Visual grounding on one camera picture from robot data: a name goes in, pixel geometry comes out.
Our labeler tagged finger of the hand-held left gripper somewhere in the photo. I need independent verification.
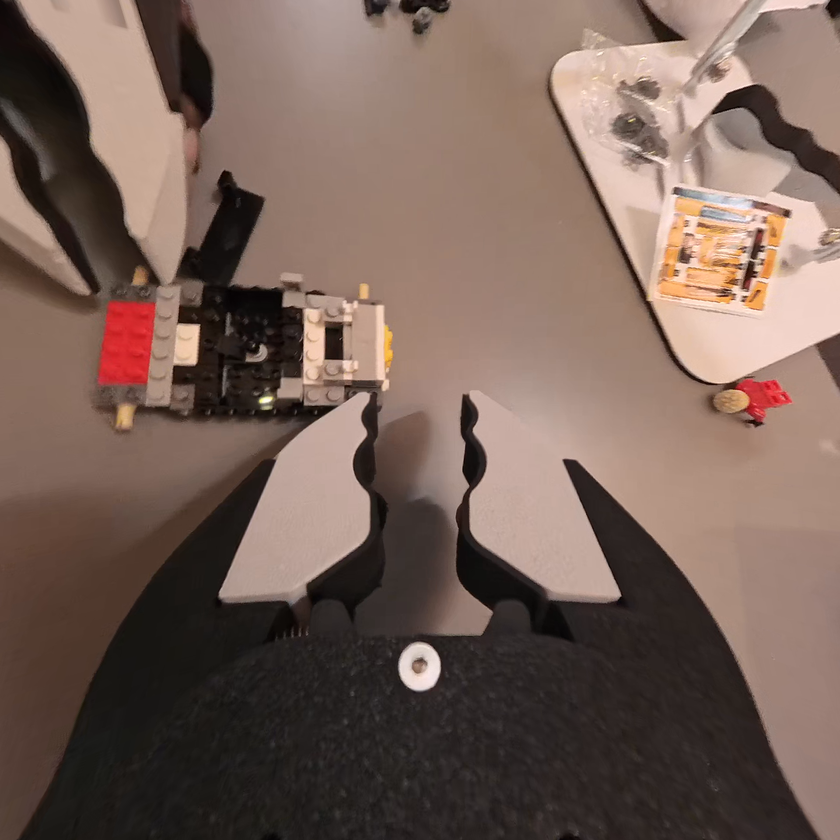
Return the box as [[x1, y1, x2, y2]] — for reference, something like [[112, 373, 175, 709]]
[[0, 98, 102, 298], [10, 0, 193, 284]]

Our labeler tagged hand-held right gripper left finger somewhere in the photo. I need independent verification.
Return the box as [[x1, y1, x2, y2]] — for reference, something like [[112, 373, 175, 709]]
[[218, 392, 389, 605]]

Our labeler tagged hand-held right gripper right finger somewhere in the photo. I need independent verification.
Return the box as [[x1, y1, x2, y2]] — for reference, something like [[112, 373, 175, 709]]
[[456, 390, 623, 605]]

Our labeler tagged toy brick car model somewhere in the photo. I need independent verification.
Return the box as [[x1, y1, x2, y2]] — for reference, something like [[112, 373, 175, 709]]
[[92, 272, 396, 432]]

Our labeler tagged small black toy brick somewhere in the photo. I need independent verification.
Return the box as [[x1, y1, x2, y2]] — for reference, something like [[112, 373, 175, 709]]
[[176, 169, 266, 284]]

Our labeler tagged white book stand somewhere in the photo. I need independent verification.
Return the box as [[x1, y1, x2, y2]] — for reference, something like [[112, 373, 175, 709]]
[[550, 0, 840, 385]]

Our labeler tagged red toy brick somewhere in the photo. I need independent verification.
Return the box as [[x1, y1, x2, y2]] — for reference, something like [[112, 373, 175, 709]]
[[735, 377, 793, 426]]

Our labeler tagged pile of small black toy pieces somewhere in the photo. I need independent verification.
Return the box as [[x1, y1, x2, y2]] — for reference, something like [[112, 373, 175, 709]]
[[364, 0, 454, 35]]

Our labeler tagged orange sticker sheet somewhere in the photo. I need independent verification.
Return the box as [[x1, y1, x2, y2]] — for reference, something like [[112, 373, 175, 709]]
[[650, 185, 793, 319]]

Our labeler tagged clear plastic parts bag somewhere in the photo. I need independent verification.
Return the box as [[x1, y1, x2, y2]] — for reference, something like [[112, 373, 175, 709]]
[[577, 29, 690, 173]]

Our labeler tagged grey plate with wavy black edge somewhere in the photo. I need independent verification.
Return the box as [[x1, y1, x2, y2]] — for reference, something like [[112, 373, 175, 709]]
[[689, 84, 840, 198]]

